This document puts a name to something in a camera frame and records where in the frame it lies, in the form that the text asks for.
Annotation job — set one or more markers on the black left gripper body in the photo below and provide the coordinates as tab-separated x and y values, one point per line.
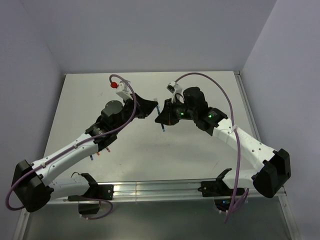
128	109

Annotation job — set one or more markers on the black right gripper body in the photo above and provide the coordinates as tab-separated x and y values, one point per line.
176	110

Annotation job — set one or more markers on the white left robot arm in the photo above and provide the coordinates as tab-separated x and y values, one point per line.
95	138

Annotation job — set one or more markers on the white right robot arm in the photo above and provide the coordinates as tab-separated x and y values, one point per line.
271	168

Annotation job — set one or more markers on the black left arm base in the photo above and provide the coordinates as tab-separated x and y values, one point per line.
100	194

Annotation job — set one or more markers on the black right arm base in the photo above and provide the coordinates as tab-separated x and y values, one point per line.
217	188

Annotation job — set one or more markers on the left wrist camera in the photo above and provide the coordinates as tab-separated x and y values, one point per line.
122	90

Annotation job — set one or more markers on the aluminium side rail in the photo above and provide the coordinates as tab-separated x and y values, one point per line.
247	107

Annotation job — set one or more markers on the aluminium front rail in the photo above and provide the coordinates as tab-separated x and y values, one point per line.
155	191

